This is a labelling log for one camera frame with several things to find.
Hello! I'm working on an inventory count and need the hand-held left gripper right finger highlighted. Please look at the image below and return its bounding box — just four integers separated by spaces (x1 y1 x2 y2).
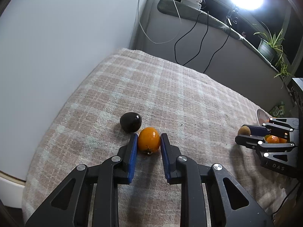
160 133 275 227

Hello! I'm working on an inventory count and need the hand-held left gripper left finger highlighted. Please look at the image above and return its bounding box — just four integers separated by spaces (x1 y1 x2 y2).
25 133 139 227

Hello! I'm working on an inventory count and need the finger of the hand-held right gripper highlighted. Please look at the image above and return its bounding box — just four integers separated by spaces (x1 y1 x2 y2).
235 134 299 178
241 117 299 138

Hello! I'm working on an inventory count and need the brown kiwi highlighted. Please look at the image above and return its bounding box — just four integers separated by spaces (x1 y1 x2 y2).
238 126 253 137

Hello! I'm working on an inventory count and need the floral white plate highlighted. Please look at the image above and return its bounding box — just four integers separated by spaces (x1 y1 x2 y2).
256 108 276 126

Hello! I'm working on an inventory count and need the small orange tomato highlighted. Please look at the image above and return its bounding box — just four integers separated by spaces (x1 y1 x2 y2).
137 127 161 155

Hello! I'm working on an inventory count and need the green packet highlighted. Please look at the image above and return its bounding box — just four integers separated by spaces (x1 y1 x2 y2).
269 101 287 118

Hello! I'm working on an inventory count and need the potted spider plant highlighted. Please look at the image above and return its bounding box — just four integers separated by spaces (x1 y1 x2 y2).
252 22 293 89

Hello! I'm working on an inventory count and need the white furniture panel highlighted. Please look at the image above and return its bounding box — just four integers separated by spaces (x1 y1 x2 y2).
0 0 155 210

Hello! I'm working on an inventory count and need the black cable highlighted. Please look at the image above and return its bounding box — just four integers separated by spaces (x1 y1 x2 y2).
174 10 210 66
203 16 234 74
272 182 301 218

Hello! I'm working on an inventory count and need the white cable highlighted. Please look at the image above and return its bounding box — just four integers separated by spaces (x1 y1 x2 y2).
138 0 183 44

